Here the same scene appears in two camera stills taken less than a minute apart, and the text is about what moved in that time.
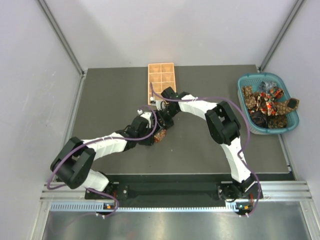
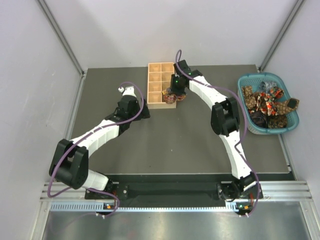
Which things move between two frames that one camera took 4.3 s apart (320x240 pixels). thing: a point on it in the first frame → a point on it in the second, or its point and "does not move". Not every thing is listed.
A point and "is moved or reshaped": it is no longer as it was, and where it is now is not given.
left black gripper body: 146,141 → 144,113
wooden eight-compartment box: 160,76 does not move
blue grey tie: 266,86 does not move
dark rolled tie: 259,118 does not move
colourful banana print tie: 158,136 is moved or reshaped
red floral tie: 265,101 does not move
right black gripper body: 166,116 → 176,86
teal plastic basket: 251,79 does not move
